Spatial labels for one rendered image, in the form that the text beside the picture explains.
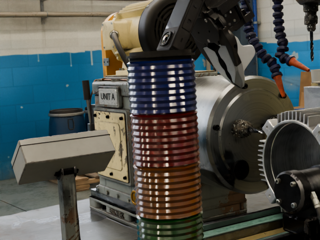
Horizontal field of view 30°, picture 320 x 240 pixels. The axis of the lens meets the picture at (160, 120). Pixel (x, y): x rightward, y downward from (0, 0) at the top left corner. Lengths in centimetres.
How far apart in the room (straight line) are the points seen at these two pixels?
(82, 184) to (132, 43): 426
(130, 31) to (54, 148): 58
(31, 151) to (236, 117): 43
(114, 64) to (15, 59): 501
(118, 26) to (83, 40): 552
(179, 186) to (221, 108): 71
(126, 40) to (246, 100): 44
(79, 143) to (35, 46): 573
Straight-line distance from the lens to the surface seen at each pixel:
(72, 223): 110
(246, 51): 102
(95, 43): 714
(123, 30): 155
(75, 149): 106
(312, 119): 102
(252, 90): 125
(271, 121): 108
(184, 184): 51
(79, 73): 702
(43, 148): 105
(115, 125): 148
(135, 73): 50
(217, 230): 103
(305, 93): 112
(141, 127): 51
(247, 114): 124
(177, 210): 51
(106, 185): 160
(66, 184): 108
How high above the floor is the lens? 121
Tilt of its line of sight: 6 degrees down
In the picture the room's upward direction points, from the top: 3 degrees counter-clockwise
